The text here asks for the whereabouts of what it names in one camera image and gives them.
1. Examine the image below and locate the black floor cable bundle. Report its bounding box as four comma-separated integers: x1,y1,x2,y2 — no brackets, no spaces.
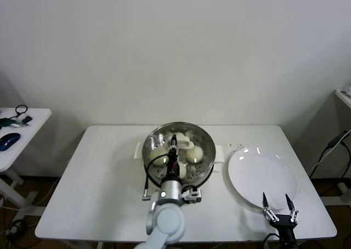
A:
0,217,38,246

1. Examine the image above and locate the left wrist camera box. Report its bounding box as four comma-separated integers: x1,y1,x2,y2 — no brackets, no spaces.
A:
179,188,203,203

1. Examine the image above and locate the white steamed baozi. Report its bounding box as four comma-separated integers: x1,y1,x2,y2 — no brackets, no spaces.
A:
186,146,204,163
171,132,190,143
177,162,188,179
149,149,168,166

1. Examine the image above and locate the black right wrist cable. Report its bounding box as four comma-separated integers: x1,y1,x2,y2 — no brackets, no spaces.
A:
263,233,280,248

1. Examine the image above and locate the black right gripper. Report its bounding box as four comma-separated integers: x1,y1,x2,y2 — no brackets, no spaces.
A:
262,192,299,228

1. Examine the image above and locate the black wall cable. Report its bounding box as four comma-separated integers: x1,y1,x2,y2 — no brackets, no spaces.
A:
309,143,347,180

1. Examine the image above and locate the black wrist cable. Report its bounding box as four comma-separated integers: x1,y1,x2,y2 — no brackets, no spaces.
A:
263,233,280,248
141,155,168,201

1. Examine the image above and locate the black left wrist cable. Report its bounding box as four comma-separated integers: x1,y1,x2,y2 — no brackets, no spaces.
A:
141,155,168,201

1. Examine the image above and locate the green hand tool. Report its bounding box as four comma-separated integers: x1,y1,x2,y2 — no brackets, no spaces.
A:
0,116,30,128

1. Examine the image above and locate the white wall cable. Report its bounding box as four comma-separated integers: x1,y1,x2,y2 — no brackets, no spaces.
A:
309,133,351,177

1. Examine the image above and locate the black power adapter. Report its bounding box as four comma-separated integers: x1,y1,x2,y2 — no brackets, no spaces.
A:
328,130,348,149

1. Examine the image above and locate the white shelf board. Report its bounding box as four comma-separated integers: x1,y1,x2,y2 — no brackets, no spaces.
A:
334,89,351,110

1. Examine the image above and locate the white side table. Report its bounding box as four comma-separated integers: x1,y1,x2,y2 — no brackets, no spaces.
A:
0,107,53,208

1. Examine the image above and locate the blue computer mouse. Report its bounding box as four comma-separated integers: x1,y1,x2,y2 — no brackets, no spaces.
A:
0,132,21,151

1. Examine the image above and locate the stainless steel steamer basket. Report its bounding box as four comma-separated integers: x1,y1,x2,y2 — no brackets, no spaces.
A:
133,122,226,188

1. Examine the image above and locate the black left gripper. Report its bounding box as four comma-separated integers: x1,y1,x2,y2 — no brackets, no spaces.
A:
165,134,180,182

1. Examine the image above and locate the white round plate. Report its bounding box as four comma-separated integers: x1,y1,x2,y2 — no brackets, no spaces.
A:
227,147,299,211

